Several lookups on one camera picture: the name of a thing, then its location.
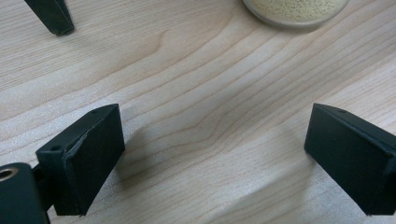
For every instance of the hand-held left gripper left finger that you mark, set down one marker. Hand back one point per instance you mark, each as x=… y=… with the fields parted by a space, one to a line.
x=84 y=161

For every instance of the glass jar of yellow grains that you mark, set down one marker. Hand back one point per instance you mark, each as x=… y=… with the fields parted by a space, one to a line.
x=295 y=11

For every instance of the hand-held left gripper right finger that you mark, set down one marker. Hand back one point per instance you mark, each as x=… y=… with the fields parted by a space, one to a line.
x=348 y=155

